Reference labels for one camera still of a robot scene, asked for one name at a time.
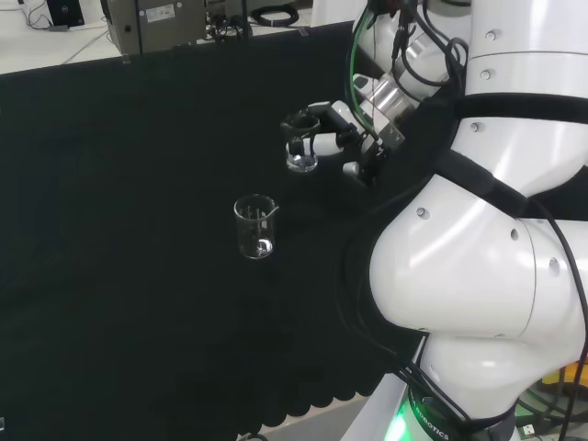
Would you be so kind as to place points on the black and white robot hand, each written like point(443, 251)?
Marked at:
point(342, 115)

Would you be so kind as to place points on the clear glass beaker white print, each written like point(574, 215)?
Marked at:
point(303, 161)

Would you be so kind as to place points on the black tripod pole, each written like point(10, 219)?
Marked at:
point(138, 27)
point(244, 18)

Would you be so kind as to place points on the gray metal cabinet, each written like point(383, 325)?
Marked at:
point(170, 27)

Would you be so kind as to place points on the black bench cloth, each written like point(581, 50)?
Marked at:
point(138, 229)

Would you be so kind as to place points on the black computer tower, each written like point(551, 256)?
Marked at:
point(66, 11)

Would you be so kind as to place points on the gray power adapter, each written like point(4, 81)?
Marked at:
point(58, 28)

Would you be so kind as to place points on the yellow stop button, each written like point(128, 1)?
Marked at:
point(572, 367)

